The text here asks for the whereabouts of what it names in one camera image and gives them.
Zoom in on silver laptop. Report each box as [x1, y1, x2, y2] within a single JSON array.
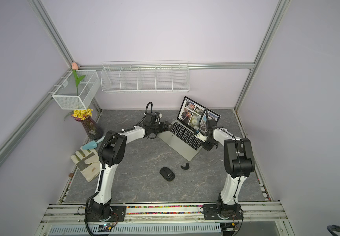
[[158, 96, 221, 161]]

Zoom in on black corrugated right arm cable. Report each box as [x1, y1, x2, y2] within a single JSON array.
[[197, 107, 213, 136]]

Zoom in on aluminium frame struts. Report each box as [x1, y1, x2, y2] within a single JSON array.
[[0, 0, 291, 189]]

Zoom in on black mouse battery cover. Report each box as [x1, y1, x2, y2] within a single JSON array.
[[181, 162, 190, 170]]

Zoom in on pink tulip artificial flower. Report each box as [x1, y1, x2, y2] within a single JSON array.
[[72, 62, 85, 95]]

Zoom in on black wireless mouse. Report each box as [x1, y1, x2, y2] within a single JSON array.
[[160, 167, 175, 182]]

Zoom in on long white wire basket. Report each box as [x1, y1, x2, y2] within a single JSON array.
[[101, 61, 190, 93]]

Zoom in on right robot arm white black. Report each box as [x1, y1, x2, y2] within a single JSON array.
[[204, 126, 255, 220]]

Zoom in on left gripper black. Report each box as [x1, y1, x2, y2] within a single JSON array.
[[151, 121, 173, 135]]

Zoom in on yellow flowers in dark vase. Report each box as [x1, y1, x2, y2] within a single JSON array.
[[64, 108, 104, 140]]

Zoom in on beige gardening gloves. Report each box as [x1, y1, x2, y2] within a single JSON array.
[[70, 149, 100, 182]]

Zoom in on small white wire basket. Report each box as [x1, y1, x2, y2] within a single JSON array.
[[52, 70, 101, 110]]

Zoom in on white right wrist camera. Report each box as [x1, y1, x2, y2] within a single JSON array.
[[195, 132, 208, 142]]

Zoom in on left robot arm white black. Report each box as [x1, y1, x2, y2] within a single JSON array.
[[85, 112, 171, 221]]

